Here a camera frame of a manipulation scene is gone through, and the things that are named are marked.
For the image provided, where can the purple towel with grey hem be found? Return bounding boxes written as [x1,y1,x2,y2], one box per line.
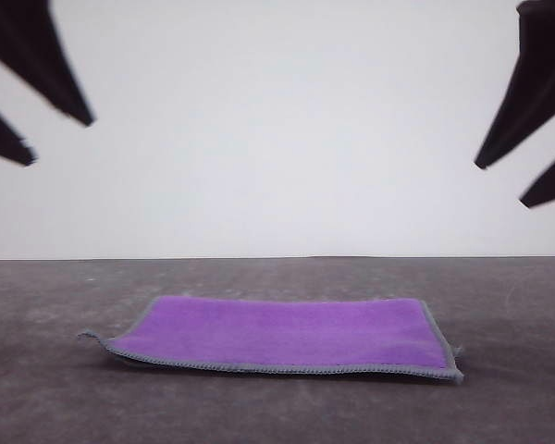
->
[77,295,464,385]

